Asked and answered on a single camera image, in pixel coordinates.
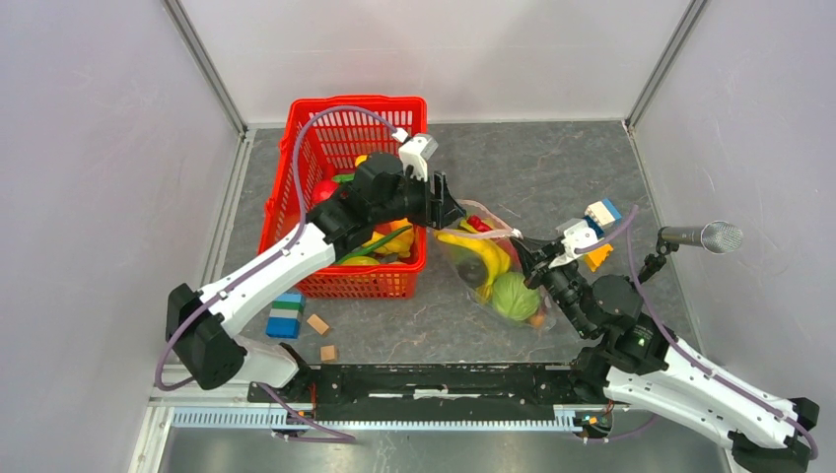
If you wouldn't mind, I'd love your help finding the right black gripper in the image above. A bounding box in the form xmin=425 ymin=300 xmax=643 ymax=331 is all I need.
xmin=508 ymin=234 xmax=593 ymax=337

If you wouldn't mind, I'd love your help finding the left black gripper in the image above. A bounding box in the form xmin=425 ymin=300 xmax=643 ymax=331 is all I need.
xmin=372 ymin=165 xmax=467 ymax=231

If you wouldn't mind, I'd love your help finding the red chili pepper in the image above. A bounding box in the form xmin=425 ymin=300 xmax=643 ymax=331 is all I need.
xmin=466 ymin=215 xmax=493 ymax=234

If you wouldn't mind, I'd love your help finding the pale green cabbage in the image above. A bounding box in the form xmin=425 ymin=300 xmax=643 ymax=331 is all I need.
xmin=490 ymin=272 xmax=540 ymax=322

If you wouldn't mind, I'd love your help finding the clear zip top bag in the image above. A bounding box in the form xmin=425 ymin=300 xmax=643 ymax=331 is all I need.
xmin=433 ymin=200 xmax=556 ymax=331

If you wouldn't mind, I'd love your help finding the brown orange hot dog bun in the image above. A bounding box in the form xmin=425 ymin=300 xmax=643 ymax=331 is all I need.
xmin=526 ymin=313 xmax=547 ymax=329

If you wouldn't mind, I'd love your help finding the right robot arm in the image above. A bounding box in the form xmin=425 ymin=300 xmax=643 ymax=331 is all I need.
xmin=500 ymin=199 xmax=819 ymax=472

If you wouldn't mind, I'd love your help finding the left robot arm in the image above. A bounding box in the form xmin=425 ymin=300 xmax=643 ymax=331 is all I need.
xmin=155 ymin=153 xmax=458 ymax=402

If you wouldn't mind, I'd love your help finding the dark green chili pepper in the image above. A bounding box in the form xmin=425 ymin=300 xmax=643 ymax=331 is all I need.
xmin=337 ymin=220 xmax=415 ymax=265

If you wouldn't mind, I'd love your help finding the orange yellow mango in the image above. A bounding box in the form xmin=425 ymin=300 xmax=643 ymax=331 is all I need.
xmin=387 ymin=219 xmax=415 ymax=259

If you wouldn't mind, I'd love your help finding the yellow orange toy block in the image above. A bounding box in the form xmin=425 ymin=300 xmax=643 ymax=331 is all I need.
xmin=583 ymin=243 xmax=614 ymax=273

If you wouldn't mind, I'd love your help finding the blue white toy block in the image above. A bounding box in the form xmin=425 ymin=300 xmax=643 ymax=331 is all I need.
xmin=584 ymin=198 xmax=623 ymax=238

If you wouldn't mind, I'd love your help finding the long green pepper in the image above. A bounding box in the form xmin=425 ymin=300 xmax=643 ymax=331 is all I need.
xmin=332 ymin=173 xmax=355 ymax=183

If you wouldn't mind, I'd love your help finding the black microphone stand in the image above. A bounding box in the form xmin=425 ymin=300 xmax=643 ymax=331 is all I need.
xmin=638 ymin=236 xmax=679 ymax=285

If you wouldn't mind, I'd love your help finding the red apple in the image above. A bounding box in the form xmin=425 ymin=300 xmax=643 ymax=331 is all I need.
xmin=311 ymin=179 xmax=339 ymax=206

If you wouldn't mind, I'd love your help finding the red plastic basket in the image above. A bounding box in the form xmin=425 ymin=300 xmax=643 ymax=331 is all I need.
xmin=258 ymin=95 xmax=428 ymax=300

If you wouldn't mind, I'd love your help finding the small wooden cube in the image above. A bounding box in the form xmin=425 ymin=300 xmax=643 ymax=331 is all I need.
xmin=319 ymin=345 xmax=338 ymax=364

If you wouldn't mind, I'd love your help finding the silver microphone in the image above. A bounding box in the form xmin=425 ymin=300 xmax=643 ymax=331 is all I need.
xmin=659 ymin=221 xmax=743 ymax=254

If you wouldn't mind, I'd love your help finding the blue grey green block stack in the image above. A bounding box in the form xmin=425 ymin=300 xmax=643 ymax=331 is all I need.
xmin=265 ymin=292 xmax=306 ymax=339

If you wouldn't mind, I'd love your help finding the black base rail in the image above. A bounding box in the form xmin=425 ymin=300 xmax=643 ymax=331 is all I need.
xmin=276 ymin=363 xmax=608 ymax=422

